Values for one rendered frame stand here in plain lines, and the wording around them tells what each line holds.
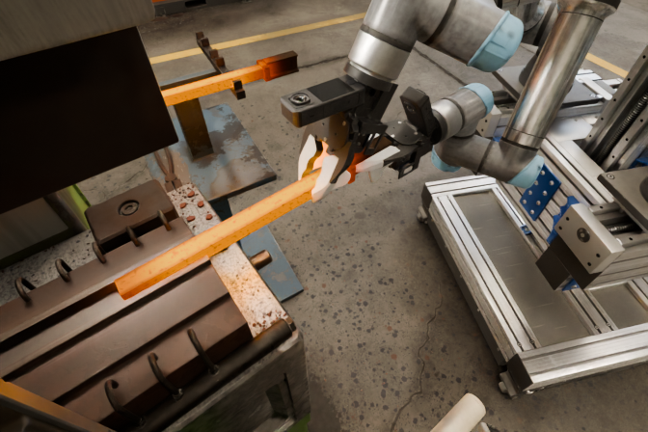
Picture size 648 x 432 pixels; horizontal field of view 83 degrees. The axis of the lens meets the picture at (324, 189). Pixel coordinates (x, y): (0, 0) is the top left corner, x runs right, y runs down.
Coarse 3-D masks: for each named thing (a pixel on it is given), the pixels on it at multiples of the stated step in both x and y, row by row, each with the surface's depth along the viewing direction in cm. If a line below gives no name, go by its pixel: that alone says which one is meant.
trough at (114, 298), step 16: (112, 288) 48; (80, 304) 46; (96, 304) 47; (112, 304) 47; (48, 320) 44; (64, 320) 45; (80, 320) 45; (16, 336) 43; (32, 336) 44; (48, 336) 44; (0, 352) 43; (16, 352) 43; (0, 368) 41
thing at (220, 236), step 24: (384, 144) 63; (288, 192) 56; (240, 216) 53; (264, 216) 53; (192, 240) 50; (216, 240) 50; (144, 264) 48; (168, 264) 48; (120, 288) 46; (144, 288) 47
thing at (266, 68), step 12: (264, 60) 85; (276, 60) 85; (288, 60) 88; (228, 72) 84; (240, 72) 84; (252, 72) 84; (264, 72) 85; (276, 72) 88; (288, 72) 89; (192, 84) 80; (204, 84) 80; (216, 84) 81; (228, 84) 83; (168, 96) 77; (180, 96) 79; (192, 96) 80
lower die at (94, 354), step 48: (144, 240) 52; (48, 288) 47; (96, 288) 46; (192, 288) 48; (0, 336) 42; (96, 336) 43; (144, 336) 43; (240, 336) 47; (48, 384) 40; (96, 384) 41; (144, 384) 41
